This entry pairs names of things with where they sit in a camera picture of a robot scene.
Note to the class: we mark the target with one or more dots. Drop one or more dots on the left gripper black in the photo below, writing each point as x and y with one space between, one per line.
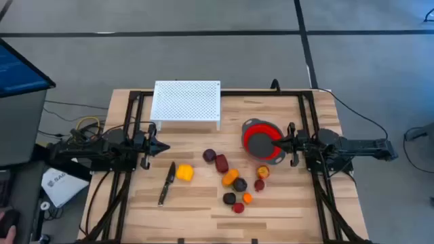
142 145

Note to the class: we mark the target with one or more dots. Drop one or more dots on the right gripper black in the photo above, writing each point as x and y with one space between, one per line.
300 144

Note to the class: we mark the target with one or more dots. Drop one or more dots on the red collapsible colander grey rim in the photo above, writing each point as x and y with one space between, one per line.
259 145

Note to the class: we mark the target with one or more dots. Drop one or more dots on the red yellow peach toy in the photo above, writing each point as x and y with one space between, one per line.
263 172

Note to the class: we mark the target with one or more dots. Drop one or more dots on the black kitchen knife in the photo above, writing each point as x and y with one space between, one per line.
167 183

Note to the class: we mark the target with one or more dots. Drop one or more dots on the yellow bell pepper toy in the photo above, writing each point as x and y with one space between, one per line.
185 173

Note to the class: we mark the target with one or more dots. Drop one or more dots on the dark purple plum toy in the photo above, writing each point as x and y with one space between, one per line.
209 155

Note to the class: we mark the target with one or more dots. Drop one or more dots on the dark bumpy avocado toy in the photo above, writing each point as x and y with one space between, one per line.
239 184

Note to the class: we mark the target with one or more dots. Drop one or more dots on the orange elongated toy fruit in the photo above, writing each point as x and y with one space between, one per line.
230 177

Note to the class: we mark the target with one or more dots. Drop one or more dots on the dark red toy fruit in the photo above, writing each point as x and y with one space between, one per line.
221 163

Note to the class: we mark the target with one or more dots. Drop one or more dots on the small orange toy fruit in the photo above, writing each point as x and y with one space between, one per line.
247 198

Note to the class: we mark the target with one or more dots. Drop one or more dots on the dark brown round fruit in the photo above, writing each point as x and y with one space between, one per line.
229 198

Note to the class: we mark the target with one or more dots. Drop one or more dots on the red strawberry toy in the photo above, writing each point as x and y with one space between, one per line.
238 207

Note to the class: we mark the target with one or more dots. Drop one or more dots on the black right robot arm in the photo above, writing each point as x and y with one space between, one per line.
359 145

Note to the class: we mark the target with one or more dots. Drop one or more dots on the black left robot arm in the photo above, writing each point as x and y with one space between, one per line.
101 145

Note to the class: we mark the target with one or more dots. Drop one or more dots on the white perforated metal shelf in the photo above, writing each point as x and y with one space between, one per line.
184 100

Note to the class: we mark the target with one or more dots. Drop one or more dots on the white printed cardboard box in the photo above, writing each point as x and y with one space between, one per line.
62 186

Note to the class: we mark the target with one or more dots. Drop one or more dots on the white tape roll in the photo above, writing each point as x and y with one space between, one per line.
41 205

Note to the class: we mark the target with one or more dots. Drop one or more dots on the dark grey desk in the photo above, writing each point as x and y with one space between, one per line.
23 189

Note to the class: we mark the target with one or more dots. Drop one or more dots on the monitor with blue screen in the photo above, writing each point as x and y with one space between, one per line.
17 74

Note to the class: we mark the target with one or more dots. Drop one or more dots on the black computer mouse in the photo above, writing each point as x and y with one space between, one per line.
8 218

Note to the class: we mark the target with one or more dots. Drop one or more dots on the person's hand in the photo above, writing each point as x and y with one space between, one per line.
8 238

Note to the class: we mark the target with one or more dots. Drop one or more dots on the black metal table frame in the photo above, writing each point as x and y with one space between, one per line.
257 93

